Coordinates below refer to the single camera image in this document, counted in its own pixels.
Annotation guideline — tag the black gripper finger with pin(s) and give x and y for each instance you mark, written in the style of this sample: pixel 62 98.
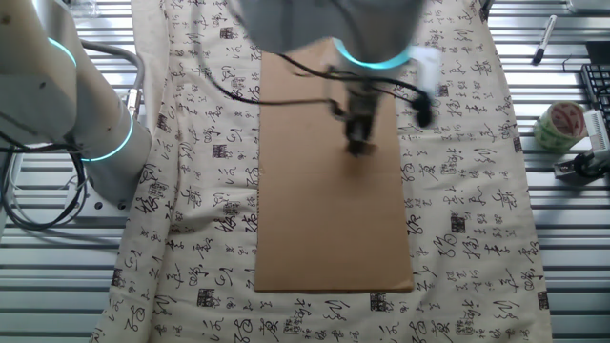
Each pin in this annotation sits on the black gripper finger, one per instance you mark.
pixel 356 138

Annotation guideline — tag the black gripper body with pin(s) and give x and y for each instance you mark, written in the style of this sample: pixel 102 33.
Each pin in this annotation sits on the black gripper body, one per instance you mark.
pixel 361 107

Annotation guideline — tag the calligraphy print cloth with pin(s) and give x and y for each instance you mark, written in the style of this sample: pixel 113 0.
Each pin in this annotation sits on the calligraphy print cloth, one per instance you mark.
pixel 476 190

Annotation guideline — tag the camera stand clamp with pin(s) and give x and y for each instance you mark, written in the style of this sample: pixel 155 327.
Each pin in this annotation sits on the camera stand clamp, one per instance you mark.
pixel 583 166

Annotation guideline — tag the black keyboard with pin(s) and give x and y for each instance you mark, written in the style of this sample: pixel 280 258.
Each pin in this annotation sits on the black keyboard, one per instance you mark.
pixel 598 83

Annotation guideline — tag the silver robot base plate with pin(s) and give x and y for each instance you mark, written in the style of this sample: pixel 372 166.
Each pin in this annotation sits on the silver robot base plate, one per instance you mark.
pixel 97 209

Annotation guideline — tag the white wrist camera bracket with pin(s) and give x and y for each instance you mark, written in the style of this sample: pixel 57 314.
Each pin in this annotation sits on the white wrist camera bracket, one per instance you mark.
pixel 429 69

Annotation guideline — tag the black rectangular object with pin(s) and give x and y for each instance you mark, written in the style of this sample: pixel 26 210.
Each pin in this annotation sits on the black rectangular object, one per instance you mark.
pixel 599 52

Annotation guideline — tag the brown cardboard sheet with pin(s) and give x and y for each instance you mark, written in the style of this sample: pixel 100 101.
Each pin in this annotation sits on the brown cardboard sheet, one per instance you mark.
pixel 310 238

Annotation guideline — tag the silver finned camera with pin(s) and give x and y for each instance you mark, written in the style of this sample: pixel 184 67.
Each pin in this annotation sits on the silver finned camera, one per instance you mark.
pixel 598 128

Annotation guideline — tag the packing tape roll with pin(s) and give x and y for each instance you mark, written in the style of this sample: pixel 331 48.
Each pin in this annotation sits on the packing tape roll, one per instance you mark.
pixel 548 133

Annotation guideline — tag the white marker pen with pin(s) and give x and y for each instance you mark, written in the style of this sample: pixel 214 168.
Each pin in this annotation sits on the white marker pen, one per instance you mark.
pixel 544 40

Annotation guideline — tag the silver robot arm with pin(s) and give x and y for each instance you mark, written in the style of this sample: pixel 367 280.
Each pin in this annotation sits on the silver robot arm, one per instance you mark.
pixel 47 95

